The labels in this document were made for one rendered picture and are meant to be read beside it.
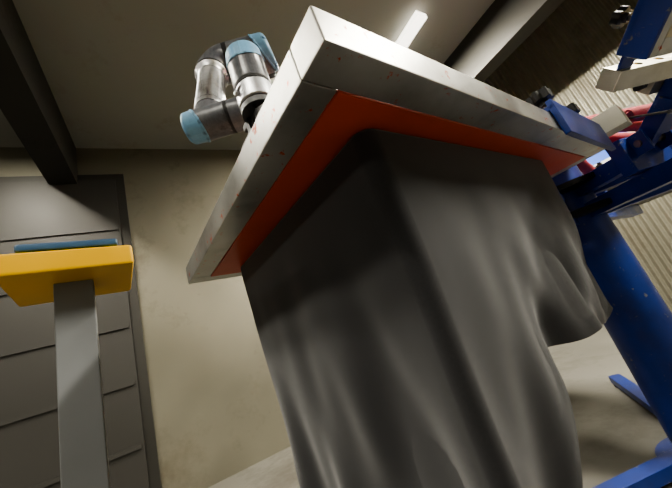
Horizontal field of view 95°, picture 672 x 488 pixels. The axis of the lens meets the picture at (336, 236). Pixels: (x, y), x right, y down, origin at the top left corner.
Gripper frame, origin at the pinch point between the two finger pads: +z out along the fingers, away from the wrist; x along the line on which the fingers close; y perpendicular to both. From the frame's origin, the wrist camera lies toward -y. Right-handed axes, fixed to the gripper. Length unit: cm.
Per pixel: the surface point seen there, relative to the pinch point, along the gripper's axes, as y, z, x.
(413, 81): -27.3, 5.7, 1.2
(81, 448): 11.7, 27.3, 29.1
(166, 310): 272, -50, -15
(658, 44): -44, -12, -76
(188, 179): 263, -187, -51
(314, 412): 8.6, 33.8, 2.2
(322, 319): -2.5, 22.2, 3.1
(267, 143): -16.3, 5.5, 11.9
